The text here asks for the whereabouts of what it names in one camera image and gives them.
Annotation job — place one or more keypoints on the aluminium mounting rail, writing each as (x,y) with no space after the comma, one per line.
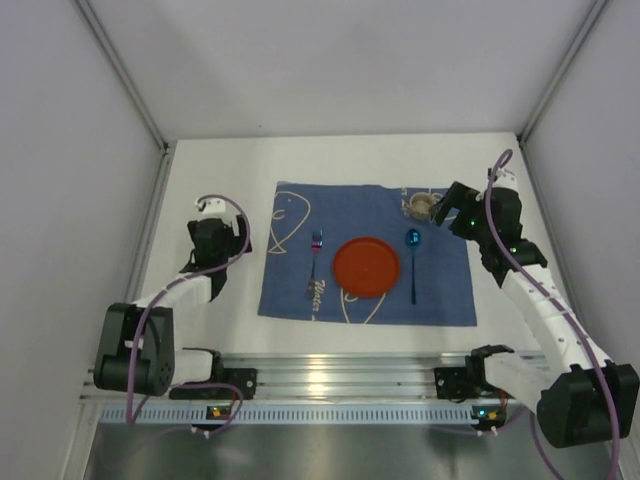
(348,378)

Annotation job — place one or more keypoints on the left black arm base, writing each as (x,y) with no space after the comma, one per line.
(245,379)

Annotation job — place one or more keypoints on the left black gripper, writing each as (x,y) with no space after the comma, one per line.
(239,235)

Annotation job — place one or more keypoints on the blue metal spoon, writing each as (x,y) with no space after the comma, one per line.
(413,241)

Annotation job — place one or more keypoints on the small speckled ceramic cup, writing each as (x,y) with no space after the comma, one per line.
(420,204)

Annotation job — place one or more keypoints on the red plate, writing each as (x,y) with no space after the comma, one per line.
(366,267)

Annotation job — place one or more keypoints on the perforated cable duct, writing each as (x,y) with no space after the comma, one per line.
(317,414)

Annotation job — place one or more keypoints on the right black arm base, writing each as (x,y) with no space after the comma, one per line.
(456,385)

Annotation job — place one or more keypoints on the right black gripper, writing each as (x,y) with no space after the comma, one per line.
(452,201)

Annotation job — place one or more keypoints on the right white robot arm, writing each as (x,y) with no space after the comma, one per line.
(583,397)

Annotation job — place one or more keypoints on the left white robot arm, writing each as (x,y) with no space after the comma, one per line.
(142,343)

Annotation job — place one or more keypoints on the blue cloth placemat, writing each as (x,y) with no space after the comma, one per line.
(344,212)

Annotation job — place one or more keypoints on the iridescent metal fork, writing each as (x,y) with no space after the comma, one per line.
(316,247)

